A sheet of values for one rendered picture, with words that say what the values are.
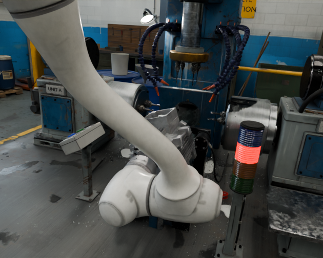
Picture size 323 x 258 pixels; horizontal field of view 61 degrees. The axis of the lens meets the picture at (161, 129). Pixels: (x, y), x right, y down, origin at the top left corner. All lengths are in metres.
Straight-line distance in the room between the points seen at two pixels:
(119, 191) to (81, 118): 0.78
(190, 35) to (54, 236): 0.93
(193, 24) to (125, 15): 5.96
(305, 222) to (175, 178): 0.49
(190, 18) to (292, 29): 5.18
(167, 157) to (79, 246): 0.49
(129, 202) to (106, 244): 0.30
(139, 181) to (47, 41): 0.38
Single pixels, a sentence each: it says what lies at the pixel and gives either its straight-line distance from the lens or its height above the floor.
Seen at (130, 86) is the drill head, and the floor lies 1.16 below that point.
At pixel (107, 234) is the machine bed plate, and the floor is 0.80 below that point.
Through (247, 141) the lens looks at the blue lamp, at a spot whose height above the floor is 1.18.
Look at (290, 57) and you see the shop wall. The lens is 6.38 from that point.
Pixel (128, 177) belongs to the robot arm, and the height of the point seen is 1.08.
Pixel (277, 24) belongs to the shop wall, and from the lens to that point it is 6.35.
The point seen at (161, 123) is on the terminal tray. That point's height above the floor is 1.12.
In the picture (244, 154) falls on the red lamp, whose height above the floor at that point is 1.14.
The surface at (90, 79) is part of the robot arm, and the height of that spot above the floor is 1.34.
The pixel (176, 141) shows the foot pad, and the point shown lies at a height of 1.09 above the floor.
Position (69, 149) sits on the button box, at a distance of 0.98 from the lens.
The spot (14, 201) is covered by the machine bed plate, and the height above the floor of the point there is 0.80.
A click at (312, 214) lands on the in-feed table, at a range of 1.00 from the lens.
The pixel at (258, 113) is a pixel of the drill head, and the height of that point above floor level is 1.13.
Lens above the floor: 1.43
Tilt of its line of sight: 20 degrees down
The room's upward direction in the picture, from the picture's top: 3 degrees clockwise
